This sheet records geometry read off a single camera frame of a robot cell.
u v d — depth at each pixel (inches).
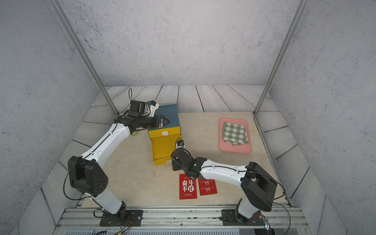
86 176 17.5
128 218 28.4
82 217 29.6
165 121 30.5
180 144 28.8
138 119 25.5
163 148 36.1
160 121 29.2
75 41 32.0
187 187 32.7
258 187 16.8
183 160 23.7
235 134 41.4
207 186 33.1
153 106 30.2
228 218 28.5
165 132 33.3
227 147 39.7
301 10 27.9
